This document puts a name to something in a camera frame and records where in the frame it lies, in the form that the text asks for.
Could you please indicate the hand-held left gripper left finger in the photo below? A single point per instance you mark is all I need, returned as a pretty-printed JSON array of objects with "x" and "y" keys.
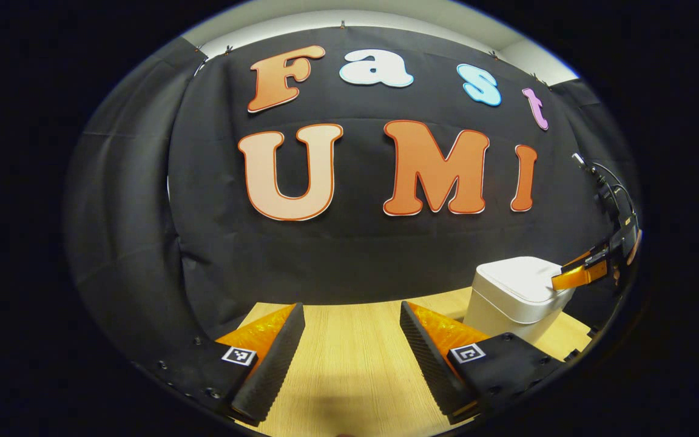
[{"x": 273, "y": 364}]

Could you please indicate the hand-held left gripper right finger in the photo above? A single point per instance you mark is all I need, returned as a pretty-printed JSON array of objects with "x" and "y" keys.
[{"x": 431, "y": 364}]

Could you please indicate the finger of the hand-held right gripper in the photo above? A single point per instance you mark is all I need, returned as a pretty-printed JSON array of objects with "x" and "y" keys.
[
  {"x": 580, "y": 277},
  {"x": 586, "y": 260}
]

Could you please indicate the wooden desktop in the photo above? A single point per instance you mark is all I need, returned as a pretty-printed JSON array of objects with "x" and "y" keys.
[{"x": 349, "y": 340}]

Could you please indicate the white desktop garbage bin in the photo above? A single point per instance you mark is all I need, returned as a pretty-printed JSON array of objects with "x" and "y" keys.
[{"x": 519, "y": 291}]

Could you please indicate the black desk edge clamp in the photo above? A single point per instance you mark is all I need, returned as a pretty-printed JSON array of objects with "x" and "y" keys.
[{"x": 573, "y": 353}]

